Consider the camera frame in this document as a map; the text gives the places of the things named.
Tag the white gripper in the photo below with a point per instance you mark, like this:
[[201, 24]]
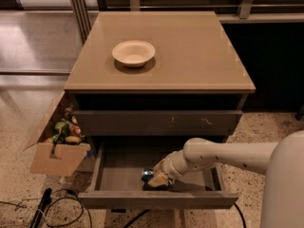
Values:
[[168, 167]]

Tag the white paper bowl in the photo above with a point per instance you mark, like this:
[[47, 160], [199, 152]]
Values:
[[133, 53]]

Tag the metal window frame post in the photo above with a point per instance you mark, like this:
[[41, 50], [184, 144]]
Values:
[[82, 19]]

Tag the open grey middle drawer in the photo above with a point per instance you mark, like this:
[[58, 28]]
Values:
[[117, 179]]

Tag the black rod tool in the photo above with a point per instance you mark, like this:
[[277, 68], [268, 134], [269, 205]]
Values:
[[44, 202]]

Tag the closed grey top drawer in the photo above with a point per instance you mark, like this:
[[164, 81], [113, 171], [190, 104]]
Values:
[[158, 122]]

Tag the grey drawer cabinet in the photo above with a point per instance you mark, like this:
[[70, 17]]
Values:
[[194, 68]]

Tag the toy items in box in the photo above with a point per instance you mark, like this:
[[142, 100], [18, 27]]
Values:
[[67, 130]]

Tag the cardboard box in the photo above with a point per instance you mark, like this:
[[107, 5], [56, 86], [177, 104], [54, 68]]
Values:
[[59, 159]]

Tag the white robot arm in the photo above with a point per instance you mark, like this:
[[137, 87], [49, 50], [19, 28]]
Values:
[[281, 163]]

